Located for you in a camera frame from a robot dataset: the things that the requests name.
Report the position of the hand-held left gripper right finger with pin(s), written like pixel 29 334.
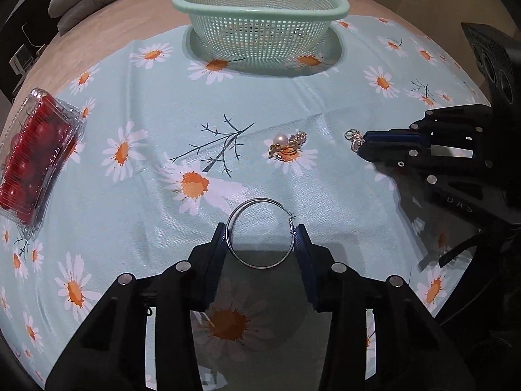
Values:
pixel 304 252

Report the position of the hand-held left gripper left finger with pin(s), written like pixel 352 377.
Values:
pixel 217 248

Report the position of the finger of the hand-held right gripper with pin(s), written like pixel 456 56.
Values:
pixel 390 136
pixel 390 154

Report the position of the small crystal earring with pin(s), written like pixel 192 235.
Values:
pixel 351 134

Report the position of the silver hoop earring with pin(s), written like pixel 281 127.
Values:
pixel 260 200

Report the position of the green plastic mesh basket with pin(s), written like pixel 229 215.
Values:
pixel 260 28

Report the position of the daisy print blue tablecloth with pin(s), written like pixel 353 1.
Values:
pixel 163 195

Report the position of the gold pearl earring cluster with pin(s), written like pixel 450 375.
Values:
pixel 281 140

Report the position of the clear box of cherry tomatoes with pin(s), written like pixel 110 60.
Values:
pixel 36 154

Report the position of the beige covered bed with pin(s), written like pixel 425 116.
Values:
pixel 134 12

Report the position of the white bedside appliance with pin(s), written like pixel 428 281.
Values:
pixel 22 60

